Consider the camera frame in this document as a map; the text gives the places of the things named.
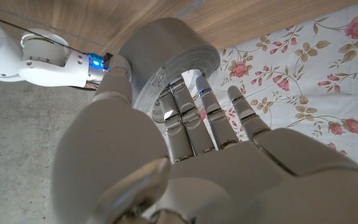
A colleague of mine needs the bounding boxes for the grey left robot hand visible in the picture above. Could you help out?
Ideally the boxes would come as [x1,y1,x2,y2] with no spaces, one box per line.
[51,54,358,224]

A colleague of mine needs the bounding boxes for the grey duct tape roll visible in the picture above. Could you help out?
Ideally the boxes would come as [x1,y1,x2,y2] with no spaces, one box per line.
[119,17,221,124]

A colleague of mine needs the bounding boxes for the grey tape outline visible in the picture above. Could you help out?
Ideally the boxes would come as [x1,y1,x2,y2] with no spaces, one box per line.
[174,0,204,19]

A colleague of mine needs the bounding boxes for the floral backdrop cloth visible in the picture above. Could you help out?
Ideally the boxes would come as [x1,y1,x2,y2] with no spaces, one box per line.
[154,0,358,181]

